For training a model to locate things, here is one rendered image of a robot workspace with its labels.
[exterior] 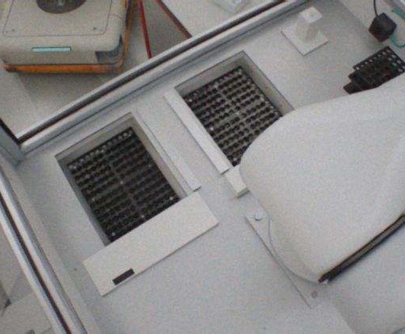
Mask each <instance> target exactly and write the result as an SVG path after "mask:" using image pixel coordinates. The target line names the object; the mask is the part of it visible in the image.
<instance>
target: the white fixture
mask: <svg viewBox="0 0 405 334"><path fill-rule="evenodd" d="M321 21H322V16H321V15H320V13H318V12H317V11H316V10H315V9H314V7H311V8H309V9H308V10H305V11H303V12H302V13H300V14H299V15H298V22H296V23H295V24H294V25H290V26H289V27H288V28H285V29H283V30H282V33H283V34H284V36H285V37H286V39H288V40H289V41H290V42H291V43H292V44H293V45H294V47H295V48H296V49H297V50H298V51H299V52H300V53H301V54H302V55H306V54H307V53H309V52H311V51H313V50H315V49H316V48H320V46H322V45H323V44H326V43H328V42H329V40H328V39H327V38H326V37H325V36H324V35H323V34H322V33H321V32H320V31H319V27H320V24H321Z"/></svg>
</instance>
